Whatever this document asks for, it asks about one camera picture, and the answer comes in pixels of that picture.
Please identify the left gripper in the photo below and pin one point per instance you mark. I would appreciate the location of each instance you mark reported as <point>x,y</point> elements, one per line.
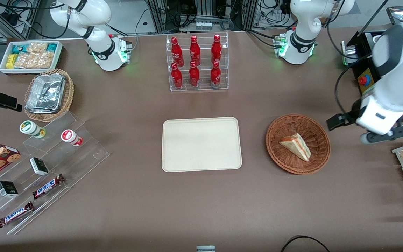
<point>354,112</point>

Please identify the triangular sandwich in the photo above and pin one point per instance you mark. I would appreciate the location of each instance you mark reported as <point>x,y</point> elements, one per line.
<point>297,145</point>

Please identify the brown round wicker basket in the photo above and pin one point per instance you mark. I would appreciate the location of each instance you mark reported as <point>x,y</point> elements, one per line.
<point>313,161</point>

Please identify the cream plastic tray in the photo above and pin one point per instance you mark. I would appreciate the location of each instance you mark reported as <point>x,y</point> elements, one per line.
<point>201,143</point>

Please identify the light wicker basket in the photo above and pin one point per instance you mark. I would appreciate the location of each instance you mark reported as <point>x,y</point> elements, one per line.
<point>69,94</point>

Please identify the black food warmer cabinet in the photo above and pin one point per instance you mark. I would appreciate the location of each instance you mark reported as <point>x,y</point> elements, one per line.
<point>364,45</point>

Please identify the red cola bottle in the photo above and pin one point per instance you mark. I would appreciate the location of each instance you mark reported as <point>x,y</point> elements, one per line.
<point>216,74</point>
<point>194,75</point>
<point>195,50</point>
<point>216,49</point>
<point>176,52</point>
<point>176,77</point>

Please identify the clear acrylic bottle rack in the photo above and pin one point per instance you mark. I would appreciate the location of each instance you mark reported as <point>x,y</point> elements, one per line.
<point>203,87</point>

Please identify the white power strip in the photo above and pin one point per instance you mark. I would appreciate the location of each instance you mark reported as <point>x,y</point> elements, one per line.
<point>203,26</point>

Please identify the small grey device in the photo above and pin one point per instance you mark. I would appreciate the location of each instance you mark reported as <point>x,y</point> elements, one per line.
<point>205,249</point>

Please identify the clear acrylic stepped shelf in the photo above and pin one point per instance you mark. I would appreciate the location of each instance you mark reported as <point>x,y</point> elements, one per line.
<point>82,157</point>

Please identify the red lid cup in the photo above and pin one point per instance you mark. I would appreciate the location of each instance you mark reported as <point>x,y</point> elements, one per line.
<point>69,135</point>

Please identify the silver foil container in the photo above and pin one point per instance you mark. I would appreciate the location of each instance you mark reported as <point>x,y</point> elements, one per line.
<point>46,92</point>

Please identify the teal snack packet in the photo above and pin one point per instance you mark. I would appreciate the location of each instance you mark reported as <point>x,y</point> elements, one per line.
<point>19,48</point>
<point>52,47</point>

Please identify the snickers bar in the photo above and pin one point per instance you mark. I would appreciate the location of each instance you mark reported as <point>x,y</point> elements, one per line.
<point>47,186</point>
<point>15,214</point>

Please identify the clear bag of crackers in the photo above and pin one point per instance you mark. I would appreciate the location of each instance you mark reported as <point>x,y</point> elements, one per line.
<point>44,60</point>
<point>25,60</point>
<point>37,48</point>

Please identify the small dark box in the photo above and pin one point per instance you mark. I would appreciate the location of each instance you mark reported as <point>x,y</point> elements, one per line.
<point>7,189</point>
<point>39,166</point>

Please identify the green lid cup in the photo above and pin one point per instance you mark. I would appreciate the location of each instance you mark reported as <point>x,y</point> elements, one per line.
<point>28,127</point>

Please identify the yellow snack packet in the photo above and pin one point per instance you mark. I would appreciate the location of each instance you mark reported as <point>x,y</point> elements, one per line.
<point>10,61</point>

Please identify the white rectangular snack bin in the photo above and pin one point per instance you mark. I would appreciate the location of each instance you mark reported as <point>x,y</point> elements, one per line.
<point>2,66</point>

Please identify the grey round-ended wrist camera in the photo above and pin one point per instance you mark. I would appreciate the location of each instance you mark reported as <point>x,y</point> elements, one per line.
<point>390,133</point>

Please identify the aluminium frame rack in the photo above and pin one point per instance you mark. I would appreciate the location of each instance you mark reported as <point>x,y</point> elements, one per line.
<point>159,15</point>

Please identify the black camera on mount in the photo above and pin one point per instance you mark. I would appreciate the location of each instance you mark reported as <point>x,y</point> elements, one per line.
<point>2,100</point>

